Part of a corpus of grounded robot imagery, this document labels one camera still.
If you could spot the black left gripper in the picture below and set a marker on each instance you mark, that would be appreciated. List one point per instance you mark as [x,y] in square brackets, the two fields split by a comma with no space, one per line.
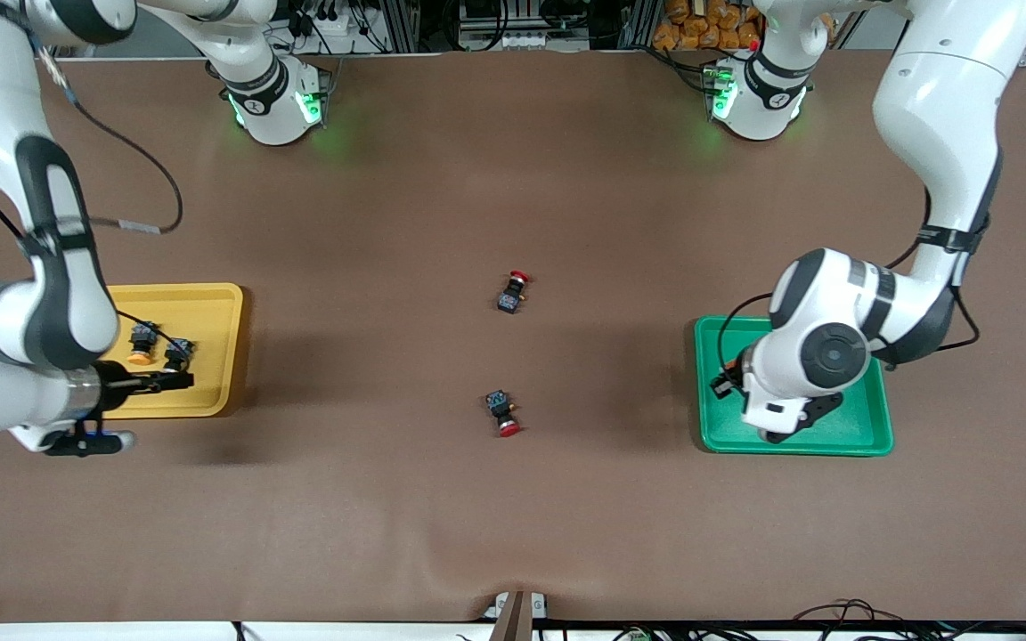
[732,374]

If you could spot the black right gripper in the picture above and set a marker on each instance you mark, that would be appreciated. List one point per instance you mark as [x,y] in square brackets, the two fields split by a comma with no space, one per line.
[124,386]

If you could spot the yellow push button switch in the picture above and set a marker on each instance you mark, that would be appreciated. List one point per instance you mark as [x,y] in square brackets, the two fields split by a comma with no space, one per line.
[142,338]
[176,353]

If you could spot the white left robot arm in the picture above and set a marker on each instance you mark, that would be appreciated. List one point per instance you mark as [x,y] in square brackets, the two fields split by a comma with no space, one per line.
[949,98]

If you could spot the green plastic tray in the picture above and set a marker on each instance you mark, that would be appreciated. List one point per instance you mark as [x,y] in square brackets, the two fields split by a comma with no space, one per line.
[718,427]

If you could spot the yellow plastic tray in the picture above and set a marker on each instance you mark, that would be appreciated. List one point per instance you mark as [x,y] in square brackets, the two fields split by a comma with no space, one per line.
[210,312]

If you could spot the brown table mat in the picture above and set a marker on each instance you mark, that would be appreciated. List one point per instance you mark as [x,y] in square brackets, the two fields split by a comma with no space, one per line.
[513,516]

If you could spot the pile of orange objects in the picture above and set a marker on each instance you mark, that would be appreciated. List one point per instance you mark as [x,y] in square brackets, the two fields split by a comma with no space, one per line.
[700,22]

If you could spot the white power strip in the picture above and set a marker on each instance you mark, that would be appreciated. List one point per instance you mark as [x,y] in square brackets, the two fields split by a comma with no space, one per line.
[332,22]

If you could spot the red push button switch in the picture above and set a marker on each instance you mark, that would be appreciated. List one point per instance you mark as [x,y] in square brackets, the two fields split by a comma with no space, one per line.
[500,405]
[509,298]

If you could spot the grey metal mounting bracket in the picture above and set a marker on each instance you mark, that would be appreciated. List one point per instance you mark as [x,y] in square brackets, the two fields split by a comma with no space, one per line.
[517,614]

